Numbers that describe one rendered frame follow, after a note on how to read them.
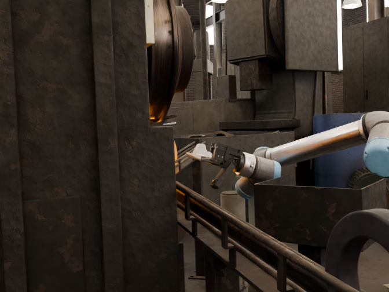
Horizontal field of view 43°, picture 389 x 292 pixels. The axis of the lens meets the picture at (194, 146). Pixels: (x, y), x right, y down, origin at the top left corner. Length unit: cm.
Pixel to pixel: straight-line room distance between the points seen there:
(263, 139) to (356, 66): 285
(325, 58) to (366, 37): 130
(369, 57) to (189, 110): 232
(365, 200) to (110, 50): 64
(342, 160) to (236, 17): 188
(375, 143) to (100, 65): 94
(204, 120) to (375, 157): 426
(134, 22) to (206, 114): 465
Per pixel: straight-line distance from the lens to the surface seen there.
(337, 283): 63
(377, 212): 63
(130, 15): 114
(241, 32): 542
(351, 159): 493
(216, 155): 181
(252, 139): 406
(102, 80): 108
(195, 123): 591
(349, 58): 683
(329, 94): 910
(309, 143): 192
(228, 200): 239
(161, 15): 144
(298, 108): 551
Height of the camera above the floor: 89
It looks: 3 degrees down
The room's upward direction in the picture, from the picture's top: 2 degrees counter-clockwise
